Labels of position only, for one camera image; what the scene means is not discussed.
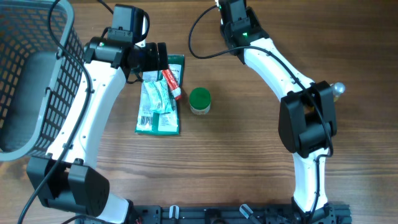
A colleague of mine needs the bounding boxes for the red-lidded white cup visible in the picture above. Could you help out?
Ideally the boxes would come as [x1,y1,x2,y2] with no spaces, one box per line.
[189,87,211,115]

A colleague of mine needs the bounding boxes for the red stick sachet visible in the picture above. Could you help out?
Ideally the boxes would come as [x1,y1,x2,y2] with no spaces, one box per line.
[162,69,182,101]

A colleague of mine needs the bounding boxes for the light teal wipes packet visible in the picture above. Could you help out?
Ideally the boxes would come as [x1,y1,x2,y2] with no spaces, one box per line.
[144,79,173,114]

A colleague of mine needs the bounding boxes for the yellow liquid Vim bottle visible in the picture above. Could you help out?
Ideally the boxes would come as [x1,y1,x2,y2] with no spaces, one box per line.
[330,82,346,102]

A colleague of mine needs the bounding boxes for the grey plastic mesh basket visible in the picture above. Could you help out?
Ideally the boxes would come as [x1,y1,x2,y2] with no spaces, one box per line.
[1,0,83,161]

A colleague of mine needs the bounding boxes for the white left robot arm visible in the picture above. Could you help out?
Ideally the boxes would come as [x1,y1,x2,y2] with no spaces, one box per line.
[27,4,168,223]

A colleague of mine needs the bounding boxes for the green 3M glove package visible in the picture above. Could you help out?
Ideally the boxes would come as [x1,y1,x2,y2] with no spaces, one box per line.
[135,71,180,136]

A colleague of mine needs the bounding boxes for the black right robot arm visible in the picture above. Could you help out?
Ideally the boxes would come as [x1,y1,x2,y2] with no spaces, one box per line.
[216,1,337,223]

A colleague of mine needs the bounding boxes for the black right camera cable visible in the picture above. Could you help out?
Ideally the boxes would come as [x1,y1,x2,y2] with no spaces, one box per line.
[188,4,335,224]

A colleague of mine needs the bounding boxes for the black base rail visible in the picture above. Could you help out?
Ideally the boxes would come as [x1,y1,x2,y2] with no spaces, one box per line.
[128,204,353,224]

